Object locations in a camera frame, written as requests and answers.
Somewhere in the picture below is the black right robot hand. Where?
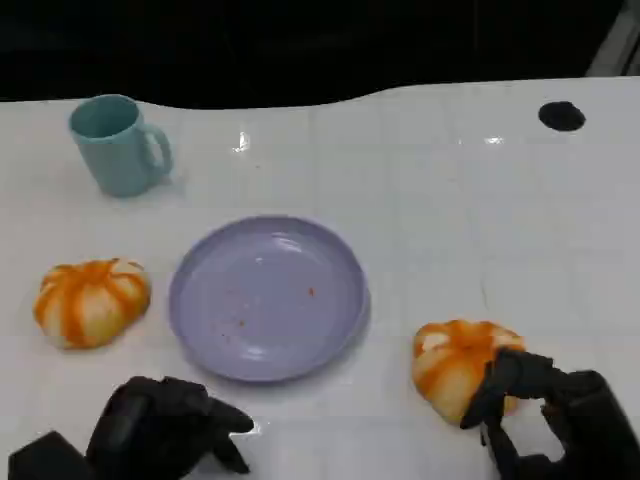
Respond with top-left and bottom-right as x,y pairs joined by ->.
459,347 -> 640,480

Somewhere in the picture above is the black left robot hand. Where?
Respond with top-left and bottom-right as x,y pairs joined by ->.
85,375 -> 255,480

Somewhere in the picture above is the orange and white bread roll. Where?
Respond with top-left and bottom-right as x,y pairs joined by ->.
412,319 -> 527,427
32,257 -> 152,351

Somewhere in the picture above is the lilac plate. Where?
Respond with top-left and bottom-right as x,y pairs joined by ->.
167,214 -> 372,385

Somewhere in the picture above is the pale green mug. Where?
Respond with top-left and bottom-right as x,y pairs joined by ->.
68,93 -> 175,199

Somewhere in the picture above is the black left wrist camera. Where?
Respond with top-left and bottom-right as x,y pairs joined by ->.
7,430 -> 96,480

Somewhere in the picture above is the black table cable grommet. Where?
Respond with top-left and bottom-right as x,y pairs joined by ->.
538,101 -> 587,133

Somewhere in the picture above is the grey metal frame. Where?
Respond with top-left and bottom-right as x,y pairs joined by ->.
584,0 -> 640,78

